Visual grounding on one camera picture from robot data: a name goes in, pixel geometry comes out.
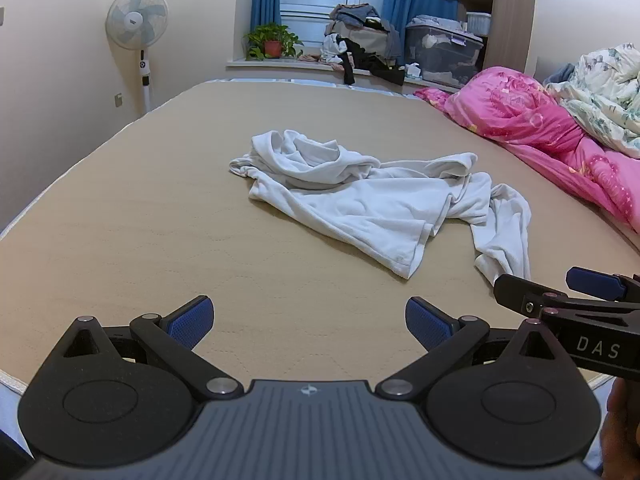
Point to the white long-sleeved garment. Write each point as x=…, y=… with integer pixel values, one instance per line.
x=360, y=200

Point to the potted green plant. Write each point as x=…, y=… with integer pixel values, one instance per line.
x=272, y=42

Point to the clear plastic storage bin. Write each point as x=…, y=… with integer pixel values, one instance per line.
x=442, y=55

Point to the wooden shelf unit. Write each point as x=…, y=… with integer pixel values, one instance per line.
x=512, y=10

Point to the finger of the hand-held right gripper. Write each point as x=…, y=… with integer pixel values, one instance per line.
x=595, y=280
x=520, y=292

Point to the white basket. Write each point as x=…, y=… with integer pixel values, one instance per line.
x=479, y=23

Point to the pink printed blanket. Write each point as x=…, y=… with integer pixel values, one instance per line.
x=525, y=120

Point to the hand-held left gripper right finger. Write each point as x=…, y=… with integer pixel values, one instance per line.
x=427, y=322

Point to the grey-blue cloth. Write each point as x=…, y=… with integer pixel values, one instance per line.
x=560, y=75

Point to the pile of dark clothes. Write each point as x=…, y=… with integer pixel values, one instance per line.
x=362, y=35

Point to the white standing fan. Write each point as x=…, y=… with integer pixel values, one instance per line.
x=136, y=15

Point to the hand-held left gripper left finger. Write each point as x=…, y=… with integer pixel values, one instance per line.
x=192, y=321

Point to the wall outlet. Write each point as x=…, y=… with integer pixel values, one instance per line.
x=119, y=100

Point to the white floral duvet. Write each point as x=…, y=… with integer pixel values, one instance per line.
x=602, y=90

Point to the white tissue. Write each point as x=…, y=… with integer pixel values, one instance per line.
x=412, y=70

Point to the person's right hand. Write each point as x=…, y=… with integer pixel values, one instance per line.
x=622, y=425

